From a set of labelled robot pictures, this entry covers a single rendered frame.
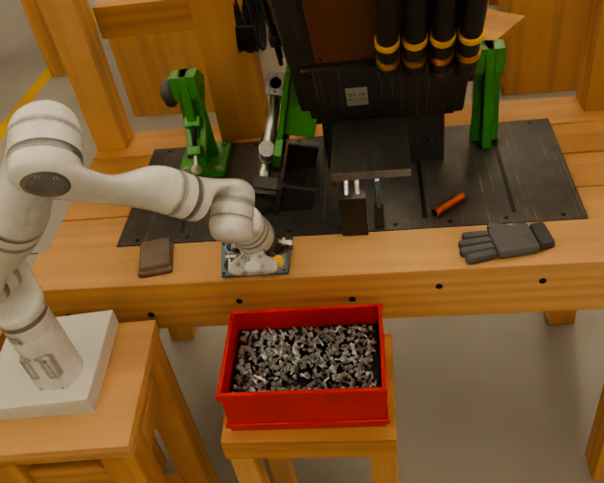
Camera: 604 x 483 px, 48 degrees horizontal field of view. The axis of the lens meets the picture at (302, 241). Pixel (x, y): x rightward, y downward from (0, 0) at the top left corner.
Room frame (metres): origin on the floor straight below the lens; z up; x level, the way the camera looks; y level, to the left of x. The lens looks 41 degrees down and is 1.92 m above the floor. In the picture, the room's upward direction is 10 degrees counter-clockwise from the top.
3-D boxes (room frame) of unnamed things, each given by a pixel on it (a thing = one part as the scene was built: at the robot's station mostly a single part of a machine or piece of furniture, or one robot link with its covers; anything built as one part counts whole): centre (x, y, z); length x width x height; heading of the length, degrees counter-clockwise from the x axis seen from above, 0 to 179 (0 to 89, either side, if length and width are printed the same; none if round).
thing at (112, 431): (0.92, 0.53, 0.83); 0.32 x 0.32 x 0.04; 84
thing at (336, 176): (1.28, -0.19, 1.11); 0.39 x 0.16 x 0.03; 170
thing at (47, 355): (0.92, 0.53, 0.98); 0.09 x 0.09 x 0.17; 79
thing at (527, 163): (1.39, -0.13, 0.89); 1.10 x 0.42 x 0.02; 80
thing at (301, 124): (1.34, -0.05, 1.17); 0.13 x 0.12 x 0.20; 80
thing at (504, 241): (1.05, -0.43, 0.91); 0.20 x 0.11 x 0.03; 90
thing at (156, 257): (1.19, 0.34, 0.91); 0.10 x 0.08 x 0.03; 1
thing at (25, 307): (0.92, 0.54, 1.14); 0.09 x 0.09 x 0.17; 62
